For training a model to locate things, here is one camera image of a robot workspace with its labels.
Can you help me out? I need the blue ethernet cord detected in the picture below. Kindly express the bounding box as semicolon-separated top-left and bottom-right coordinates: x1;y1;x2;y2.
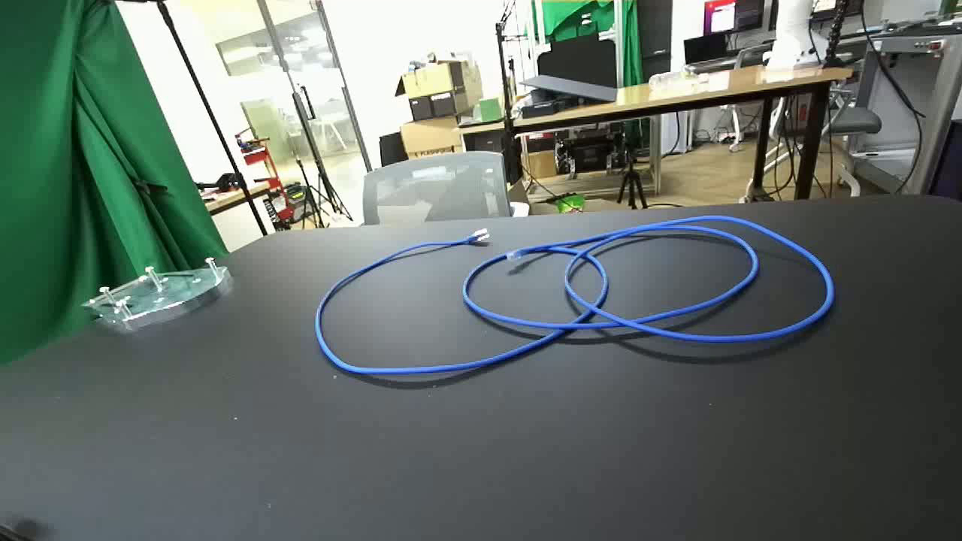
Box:
312;211;840;382

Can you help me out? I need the grey chair back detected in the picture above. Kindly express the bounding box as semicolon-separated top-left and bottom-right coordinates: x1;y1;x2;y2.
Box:
361;148;513;225

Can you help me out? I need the green item on floor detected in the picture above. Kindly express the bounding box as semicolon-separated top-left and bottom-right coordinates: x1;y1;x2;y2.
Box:
546;189;593;216

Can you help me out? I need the closed cardboard box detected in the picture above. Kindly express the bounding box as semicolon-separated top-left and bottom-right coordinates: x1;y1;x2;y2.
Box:
398;113;470;159

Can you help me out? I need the black vertical pole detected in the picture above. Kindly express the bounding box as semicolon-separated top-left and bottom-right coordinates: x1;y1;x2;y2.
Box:
494;15;521;189

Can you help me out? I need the small black tripod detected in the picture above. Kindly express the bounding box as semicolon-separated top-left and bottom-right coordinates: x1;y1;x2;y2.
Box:
615;148;652;212

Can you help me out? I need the open cardboard box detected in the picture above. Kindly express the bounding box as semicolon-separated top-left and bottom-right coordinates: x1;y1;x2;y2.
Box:
395;57;486;123

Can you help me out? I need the red shelf cart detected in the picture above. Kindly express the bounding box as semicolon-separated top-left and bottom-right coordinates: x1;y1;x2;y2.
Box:
231;123;308;228

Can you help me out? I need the green backdrop screen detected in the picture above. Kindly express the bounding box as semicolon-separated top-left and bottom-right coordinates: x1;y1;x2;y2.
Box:
538;0;646;90

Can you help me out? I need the long wooden table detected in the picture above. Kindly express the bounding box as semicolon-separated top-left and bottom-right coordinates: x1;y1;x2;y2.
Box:
457;62;858;204

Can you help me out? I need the black light stand pole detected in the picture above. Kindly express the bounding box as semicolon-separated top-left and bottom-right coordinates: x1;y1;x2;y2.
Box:
149;0;273;241

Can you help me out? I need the clear acrylic plate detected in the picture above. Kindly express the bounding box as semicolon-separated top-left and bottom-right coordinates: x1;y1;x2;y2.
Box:
83;257;236;333

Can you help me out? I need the monitor with pink screen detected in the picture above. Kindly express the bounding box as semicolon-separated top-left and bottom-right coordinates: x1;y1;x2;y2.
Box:
683;0;775;70

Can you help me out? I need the grey swivel chair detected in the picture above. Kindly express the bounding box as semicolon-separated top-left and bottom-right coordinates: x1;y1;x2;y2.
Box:
818;97;887;199

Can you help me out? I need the green curtain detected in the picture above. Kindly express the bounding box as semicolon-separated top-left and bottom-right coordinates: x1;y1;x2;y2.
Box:
0;0;231;370

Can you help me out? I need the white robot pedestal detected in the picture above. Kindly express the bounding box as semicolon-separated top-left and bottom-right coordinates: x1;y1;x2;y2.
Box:
764;0;820;71

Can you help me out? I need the grey desk frame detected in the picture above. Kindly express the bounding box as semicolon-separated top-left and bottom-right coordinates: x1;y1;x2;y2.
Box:
869;28;962;199

